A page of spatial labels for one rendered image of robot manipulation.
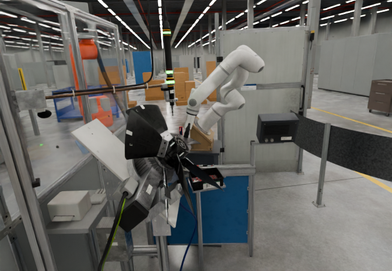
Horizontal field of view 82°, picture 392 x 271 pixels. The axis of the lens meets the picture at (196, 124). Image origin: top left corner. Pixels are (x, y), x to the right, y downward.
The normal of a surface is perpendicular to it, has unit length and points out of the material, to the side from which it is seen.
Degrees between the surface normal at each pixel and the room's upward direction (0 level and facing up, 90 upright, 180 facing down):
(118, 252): 90
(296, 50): 90
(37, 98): 90
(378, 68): 90
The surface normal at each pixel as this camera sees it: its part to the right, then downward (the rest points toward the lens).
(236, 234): -0.03, 0.27
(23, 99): 0.55, 0.20
